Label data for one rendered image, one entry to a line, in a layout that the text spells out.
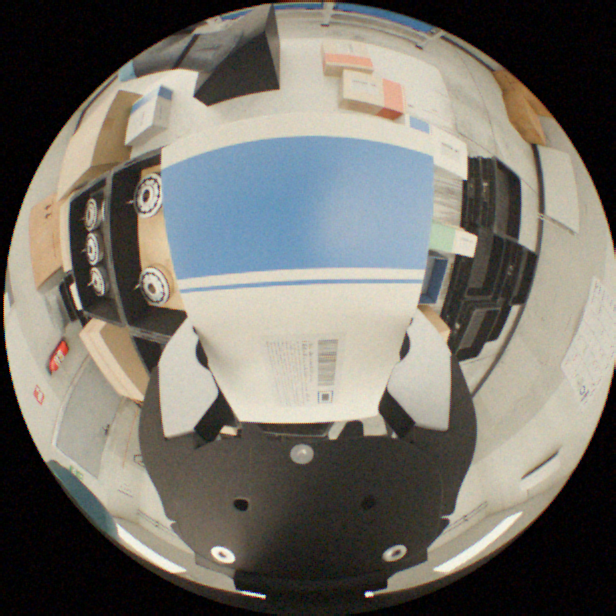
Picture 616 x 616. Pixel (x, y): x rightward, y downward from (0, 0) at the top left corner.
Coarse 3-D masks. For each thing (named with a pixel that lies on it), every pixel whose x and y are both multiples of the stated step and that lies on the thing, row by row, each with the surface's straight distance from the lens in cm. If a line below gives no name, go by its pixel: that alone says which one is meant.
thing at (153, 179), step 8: (152, 176) 49; (160, 176) 47; (144, 184) 50; (152, 184) 48; (160, 184) 46; (136, 192) 52; (160, 192) 46; (136, 200) 52; (160, 200) 46; (136, 208) 52; (144, 208) 50; (152, 208) 48; (144, 216) 50
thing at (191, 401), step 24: (192, 336) 11; (168, 360) 10; (192, 360) 9; (168, 384) 9; (192, 384) 8; (216, 384) 8; (168, 408) 8; (192, 408) 8; (216, 408) 8; (168, 432) 8; (216, 432) 8
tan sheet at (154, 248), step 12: (156, 168) 52; (156, 216) 51; (144, 228) 54; (156, 228) 52; (144, 240) 55; (156, 240) 52; (144, 252) 56; (156, 252) 53; (168, 252) 51; (144, 264) 57; (168, 264) 52; (168, 300) 57; (180, 300) 54
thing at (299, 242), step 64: (256, 128) 9; (320, 128) 9; (384, 128) 9; (192, 192) 9; (256, 192) 8; (320, 192) 8; (384, 192) 9; (192, 256) 10; (256, 256) 9; (320, 256) 8; (384, 256) 9; (192, 320) 11; (256, 320) 10; (320, 320) 10; (384, 320) 11; (256, 384) 14; (320, 384) 13; (384, 384) 15
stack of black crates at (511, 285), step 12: (504, 252) 148; (516, 252) 144; (528, 252) 169; (504, 264) 149; (516, 264) 143; (528, 264) 168; (504, 276) 147; (516, 276) 142; (528, 276) 168; (504, 288) 149; (516, 288) 169; (528, 288) 168; (504, 300) 149; (516, 300) 163
